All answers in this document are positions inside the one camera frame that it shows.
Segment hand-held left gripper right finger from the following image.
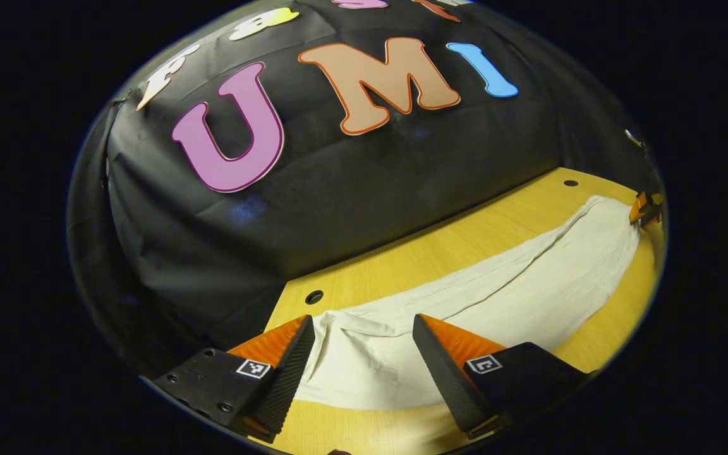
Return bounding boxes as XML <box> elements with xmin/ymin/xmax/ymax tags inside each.
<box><xmin>412</xmin><ymin>313</ymin><xmax>593</xmax><ymax>441</ymax></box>

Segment white jeans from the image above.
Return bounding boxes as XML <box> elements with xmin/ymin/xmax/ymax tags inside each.
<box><xmin>294</xmin><ymin>195</ymin><xmax>644</xmax><ymax>411</ymax></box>

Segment black backdrop cloth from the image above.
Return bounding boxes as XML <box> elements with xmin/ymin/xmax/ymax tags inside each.
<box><xmin>67</xmin><ymin>0</ymin><xmax>665</xmax><ymax>380</ymax></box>

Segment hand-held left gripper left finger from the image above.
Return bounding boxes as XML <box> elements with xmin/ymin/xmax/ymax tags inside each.
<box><xmin>151</xmin><ymin>314</ymin><xmax>316</xmax><ymax>444</ymax></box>

